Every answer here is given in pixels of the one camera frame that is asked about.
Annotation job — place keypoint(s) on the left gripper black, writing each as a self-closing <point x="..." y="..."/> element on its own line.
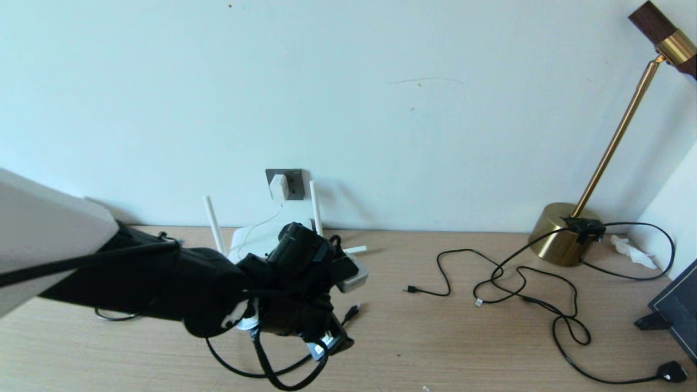
<point x="299" y="318"/>

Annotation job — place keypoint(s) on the white power adapter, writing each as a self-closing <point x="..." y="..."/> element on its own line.
<point x="279" y="187"/>

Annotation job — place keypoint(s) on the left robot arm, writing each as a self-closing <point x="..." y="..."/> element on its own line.
<point x="163" y="283"/>

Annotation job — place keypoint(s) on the white router with antennas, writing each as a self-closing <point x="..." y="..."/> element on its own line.
<point x="256" y="239"/>

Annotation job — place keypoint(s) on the brass desk lamp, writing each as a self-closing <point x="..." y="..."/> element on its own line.
<point x="555" y="239"/>

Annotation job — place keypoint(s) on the black clip on lamp base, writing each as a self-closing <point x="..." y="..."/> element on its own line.
<point x="585" y="226"/>

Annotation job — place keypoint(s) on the crumpled white tissue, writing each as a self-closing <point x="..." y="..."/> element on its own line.
<point x="631" y="251"/>

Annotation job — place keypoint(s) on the black clip stand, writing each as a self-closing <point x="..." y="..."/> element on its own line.
<point x="650" y="322"/>

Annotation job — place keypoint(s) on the grey wall socket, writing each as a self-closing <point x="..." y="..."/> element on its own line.
<point x="297" y="184"/>

